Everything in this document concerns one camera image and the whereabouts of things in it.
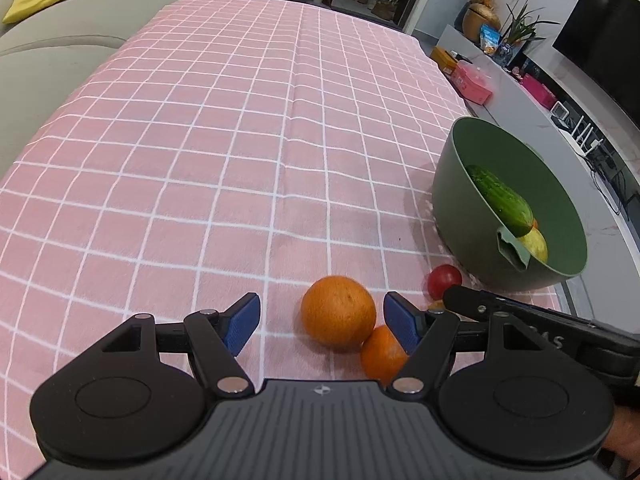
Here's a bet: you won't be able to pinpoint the magenta box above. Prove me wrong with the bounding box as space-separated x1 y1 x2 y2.
519 73 557 110

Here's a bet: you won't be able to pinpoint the large yellow-green guava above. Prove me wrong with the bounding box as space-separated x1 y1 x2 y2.
517 227 549 264

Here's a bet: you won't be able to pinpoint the black cables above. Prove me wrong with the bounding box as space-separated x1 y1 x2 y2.
584 144 634 213

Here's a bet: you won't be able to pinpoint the green colander bowl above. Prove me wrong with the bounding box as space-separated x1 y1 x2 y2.
430 116 589 294

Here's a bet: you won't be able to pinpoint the orange box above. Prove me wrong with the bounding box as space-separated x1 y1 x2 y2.
429 45 461 76

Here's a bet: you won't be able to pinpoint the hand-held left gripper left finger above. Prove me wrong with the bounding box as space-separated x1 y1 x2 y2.
100 292 262 397

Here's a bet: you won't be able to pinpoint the golden vase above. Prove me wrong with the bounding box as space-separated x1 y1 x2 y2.
462 3 502 44

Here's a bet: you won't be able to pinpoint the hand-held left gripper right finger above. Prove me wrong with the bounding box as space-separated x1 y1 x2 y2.
383 292 542 397

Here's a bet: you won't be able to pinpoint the red plum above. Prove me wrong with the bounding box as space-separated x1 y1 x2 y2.
426 263 464 301

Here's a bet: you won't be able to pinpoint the pink checked tablecloth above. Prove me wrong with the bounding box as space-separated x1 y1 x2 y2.
0 0 564 397

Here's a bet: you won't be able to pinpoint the pink box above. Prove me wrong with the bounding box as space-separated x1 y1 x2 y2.
449 61 494 106

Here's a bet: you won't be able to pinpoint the green cucumber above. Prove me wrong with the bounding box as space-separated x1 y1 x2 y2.
465 164 535 237

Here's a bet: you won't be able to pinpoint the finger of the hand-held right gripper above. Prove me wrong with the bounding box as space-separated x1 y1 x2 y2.
442 284 597 332

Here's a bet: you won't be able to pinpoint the person's right forearm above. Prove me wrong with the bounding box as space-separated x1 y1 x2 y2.
602 402 640 471

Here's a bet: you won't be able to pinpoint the black television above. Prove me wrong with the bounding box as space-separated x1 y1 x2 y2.
552 0 640 129

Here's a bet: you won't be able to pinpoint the white television console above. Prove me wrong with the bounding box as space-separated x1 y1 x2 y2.
437 24 640 321

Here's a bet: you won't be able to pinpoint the beige sofa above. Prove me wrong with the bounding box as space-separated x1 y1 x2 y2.
0 0 229 177

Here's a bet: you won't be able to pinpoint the green potted plant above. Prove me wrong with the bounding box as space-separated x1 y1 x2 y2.
500 2 562 69

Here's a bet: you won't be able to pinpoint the blue snack bag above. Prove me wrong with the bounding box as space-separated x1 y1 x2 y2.
479 24 501 56

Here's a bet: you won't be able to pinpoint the white router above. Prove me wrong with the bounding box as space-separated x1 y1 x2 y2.
569 114 604 154

